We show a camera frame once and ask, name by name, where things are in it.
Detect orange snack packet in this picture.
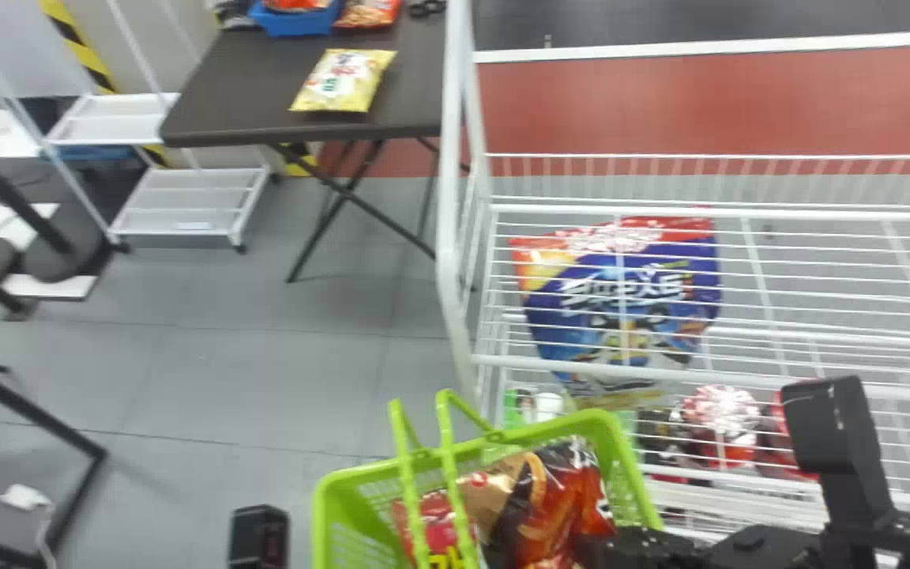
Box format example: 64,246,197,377
333,0,403,31

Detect green basket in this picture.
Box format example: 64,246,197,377
310,388,666,569

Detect blue cereal bag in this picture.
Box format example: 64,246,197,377
508,214,724,398

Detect white wire rack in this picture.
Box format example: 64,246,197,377
434,0,910,548
0,0,273,255

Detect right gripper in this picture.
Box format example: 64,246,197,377
577,525,819,569

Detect striped post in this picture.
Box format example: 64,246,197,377
37,0,170,168

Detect red snack packet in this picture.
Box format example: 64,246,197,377
390,488,478,569
493,441,619,569

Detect dark side table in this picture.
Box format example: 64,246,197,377
158,0,473,285

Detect yellow snack packet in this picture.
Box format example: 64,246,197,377
288,48,399,114

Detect white cable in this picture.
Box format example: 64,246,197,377
0,483,58,569

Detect blue basket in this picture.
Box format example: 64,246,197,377
246,0,344,39

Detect red noodle cup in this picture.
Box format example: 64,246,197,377
679,384,763,473
761,390,821,481

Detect brown snack packet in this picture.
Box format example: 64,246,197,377
455,452,544,542

